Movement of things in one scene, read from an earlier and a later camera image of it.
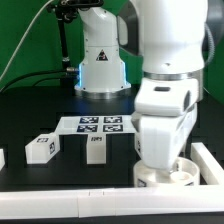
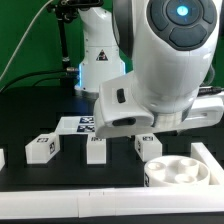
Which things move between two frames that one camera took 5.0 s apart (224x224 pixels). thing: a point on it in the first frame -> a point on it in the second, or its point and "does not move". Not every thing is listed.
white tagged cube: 42,148 does not move
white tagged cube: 96,149 does not move
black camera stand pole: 67,11 does not move
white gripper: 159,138 -> 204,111
